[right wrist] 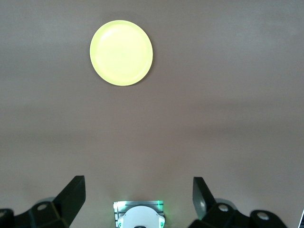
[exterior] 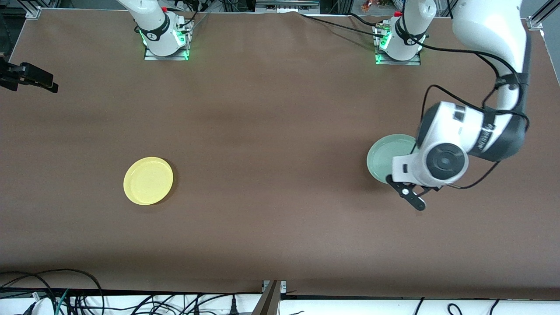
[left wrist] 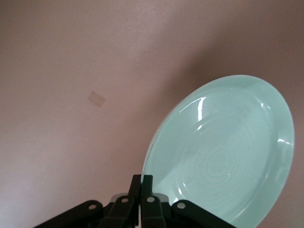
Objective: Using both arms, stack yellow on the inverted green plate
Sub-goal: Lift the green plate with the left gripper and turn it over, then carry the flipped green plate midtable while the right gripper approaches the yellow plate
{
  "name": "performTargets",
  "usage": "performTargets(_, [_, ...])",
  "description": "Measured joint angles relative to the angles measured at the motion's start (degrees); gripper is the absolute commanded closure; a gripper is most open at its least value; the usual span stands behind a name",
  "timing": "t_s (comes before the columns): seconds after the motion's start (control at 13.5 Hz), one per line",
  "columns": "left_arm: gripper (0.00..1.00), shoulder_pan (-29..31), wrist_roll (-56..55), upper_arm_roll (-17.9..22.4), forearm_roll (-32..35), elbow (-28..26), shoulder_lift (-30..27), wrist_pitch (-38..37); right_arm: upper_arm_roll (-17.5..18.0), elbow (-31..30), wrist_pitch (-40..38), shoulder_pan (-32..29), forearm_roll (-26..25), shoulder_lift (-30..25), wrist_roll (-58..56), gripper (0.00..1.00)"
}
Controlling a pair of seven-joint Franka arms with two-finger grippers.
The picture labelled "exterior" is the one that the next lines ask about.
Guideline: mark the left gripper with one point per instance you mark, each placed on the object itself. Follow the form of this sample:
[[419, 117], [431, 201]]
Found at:
[[436, 188]]

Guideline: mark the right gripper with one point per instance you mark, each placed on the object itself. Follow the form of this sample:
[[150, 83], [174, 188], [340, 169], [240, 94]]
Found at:
[[27, 75]]

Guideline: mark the light green plate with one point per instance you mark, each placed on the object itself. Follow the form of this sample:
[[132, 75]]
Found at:
[[387, 155]]

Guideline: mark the yellow plate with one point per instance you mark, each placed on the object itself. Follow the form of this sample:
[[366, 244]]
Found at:
[[148, 181]]

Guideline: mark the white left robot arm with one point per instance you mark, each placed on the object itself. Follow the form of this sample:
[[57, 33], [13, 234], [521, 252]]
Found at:
[[490, 26]]

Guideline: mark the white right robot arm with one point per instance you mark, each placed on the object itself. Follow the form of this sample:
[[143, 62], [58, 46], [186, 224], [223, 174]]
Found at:
[[153, 26]]

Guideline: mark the aluminium corner extrusion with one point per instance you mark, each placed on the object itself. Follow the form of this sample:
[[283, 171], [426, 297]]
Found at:
[[33, 11]]

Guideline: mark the brown table cover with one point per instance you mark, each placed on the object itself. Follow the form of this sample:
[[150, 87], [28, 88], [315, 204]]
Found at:
[[280, 109]]

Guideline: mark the grey metal table leg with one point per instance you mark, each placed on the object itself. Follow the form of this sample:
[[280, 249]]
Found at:
[[269, 302]]

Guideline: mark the black power plug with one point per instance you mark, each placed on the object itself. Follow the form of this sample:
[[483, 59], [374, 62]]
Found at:
[[234, 308]]

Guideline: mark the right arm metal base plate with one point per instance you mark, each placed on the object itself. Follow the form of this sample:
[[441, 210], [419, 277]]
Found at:
[[151, 57]]

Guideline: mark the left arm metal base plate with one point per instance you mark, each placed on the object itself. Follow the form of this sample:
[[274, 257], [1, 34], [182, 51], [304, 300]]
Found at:
[[415, 62]]

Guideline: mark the small metal corner bracket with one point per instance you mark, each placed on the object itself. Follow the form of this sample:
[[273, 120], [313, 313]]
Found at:
[[283, 286]]

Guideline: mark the silver metal frame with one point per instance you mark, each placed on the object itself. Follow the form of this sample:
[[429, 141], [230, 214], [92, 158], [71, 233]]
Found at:
[[284, 5]]

